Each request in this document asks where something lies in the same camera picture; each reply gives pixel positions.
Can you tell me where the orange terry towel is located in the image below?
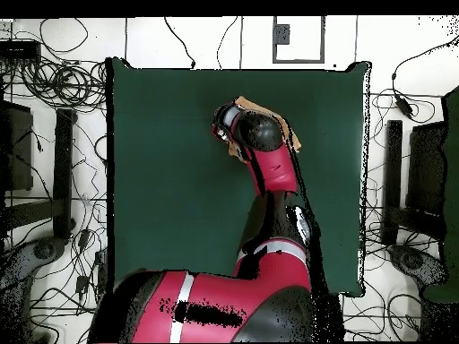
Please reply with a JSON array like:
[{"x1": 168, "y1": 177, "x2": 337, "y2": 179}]
[{"x1": 227, "y1": 95, "x2": 302, "y2": 164}]

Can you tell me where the black flat equipment box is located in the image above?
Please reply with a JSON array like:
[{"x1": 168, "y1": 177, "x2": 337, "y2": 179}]
[{"x1": 0, "y1": 39, "x2": 41, "y2": 61}]

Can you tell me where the dark green table cloth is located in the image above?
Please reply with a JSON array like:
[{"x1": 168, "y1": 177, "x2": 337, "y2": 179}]
[{"x1": 106, "y1": 56, "x2": 372, "y2": 298}]

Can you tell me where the small grey box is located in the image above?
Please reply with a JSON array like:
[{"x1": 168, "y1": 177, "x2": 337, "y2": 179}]
[{"x1": 274, "y1": 23, "x2": 290, "y2": 46}]

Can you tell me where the black stand foot bar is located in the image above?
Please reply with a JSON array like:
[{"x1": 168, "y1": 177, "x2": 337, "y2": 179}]
[
  {"x1": 52, "y1": 107, "x2": 77, "y2": 240},
  {"x1": 380, "y1": 119, "x2": 403, "y2": 246}
]

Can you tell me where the large black equipment box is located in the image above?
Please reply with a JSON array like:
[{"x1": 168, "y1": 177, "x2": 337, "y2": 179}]
[
  {"x1": 0, "y1": 100, "x2": 34, "y2": 192},
  {"x1": 405, "y1": 121, "x2": 447, "y2": 216}
]

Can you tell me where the small black power adapter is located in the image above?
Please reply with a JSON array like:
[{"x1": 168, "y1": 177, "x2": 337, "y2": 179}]
[{"x1": 74, "y1": 274, "x2": 90, "y2": 295}]

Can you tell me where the dark stand base with wheel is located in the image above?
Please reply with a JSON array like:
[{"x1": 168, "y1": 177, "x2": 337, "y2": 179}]
[
  {"x1": 0, "y1": 236, "x2": 67, "y2": 288},
  {"x1": 388, "y1": 245, "x2": 448, "y2": 291}
]

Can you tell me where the green cloth sheet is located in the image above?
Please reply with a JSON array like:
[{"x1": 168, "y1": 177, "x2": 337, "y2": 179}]
[{"x1": 422, "y1": 84, "x2": 459, "y2": 305}]

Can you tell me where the black cable with plug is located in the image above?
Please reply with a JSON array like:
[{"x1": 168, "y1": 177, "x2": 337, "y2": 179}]
[{"x1": 163, "y1": 16, "x2": 197, "y2": 70}]

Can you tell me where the grey square floor frame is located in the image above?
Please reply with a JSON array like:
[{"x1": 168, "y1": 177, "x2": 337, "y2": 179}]
[{"x1": 272, "y1": 15, "x2": 326, "y2": 65}]

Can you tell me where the coiled black cable tangle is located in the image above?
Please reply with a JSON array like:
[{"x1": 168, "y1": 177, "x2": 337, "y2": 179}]
[{"x1": 13, "y1": 58, "x2": 108, "y2": 108}]

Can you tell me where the black power adapter with cable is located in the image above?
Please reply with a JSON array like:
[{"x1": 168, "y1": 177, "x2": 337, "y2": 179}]
[{"x1": 390, "y1": 33, "x2": 459, "y2": 125}]

